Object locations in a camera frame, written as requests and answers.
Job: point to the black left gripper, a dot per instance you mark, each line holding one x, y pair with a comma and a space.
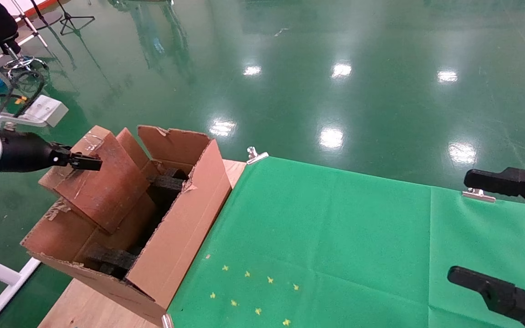
25, 152

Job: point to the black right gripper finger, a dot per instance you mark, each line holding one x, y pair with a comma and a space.
513, 181
504, 296

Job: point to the green cloth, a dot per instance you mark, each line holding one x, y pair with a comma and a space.
372, 250

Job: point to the black tripod stand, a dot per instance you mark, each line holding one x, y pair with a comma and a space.
68, 18

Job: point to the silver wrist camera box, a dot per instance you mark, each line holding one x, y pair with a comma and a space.
46, 109

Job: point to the small brown cardboard box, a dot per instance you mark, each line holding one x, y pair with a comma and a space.
103, 191

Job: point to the large open cardboard carton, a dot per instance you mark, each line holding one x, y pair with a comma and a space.
176, 237

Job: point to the white stand legs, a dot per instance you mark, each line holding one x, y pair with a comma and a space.
29, 25

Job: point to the chrome stool with wheels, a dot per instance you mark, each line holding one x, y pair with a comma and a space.
21, 61

